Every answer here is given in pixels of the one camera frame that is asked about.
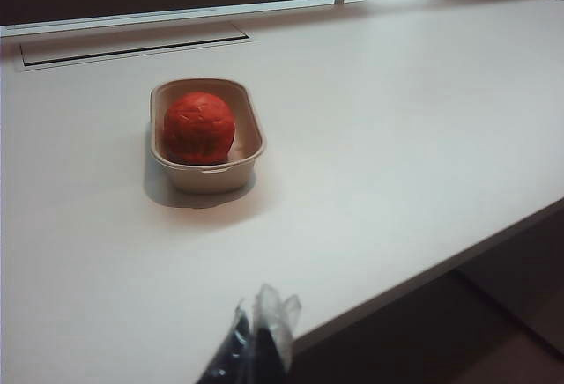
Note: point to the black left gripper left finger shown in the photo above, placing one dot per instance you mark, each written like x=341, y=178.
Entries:
x=225, y=355

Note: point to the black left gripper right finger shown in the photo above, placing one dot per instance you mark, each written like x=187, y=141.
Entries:
x=266, y=353

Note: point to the orange fruit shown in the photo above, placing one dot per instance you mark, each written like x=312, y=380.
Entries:
x=198, y=128

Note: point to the beige paper lunchbox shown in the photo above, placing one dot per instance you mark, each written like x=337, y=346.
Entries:
x=200, y=179

